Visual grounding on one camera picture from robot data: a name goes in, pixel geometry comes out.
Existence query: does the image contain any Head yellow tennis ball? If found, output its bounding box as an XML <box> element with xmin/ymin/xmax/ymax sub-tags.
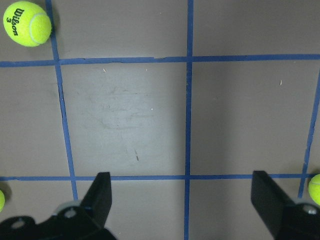
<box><xmin>308</xmin><ymin>174</ymin><xmax>320</xmax><ymax>205</ymax></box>

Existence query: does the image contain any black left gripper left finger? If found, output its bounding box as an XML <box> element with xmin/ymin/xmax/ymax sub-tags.
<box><xmin>80</xmin><ymin>172</ymin><xmax>111</xmax><ymax>228</ymax></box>

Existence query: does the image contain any Wilson yellow tennis ball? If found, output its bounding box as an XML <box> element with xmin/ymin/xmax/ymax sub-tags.
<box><xmin>3</xmin><ymin>1</ymin><xmax>52</xmax><ymax>47</ymax></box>

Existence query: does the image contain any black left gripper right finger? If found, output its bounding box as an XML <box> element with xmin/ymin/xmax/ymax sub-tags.
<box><xmin>250</xmin><ymin>170</ymin><xmax>296</xmax><ymax>240</ymax></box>

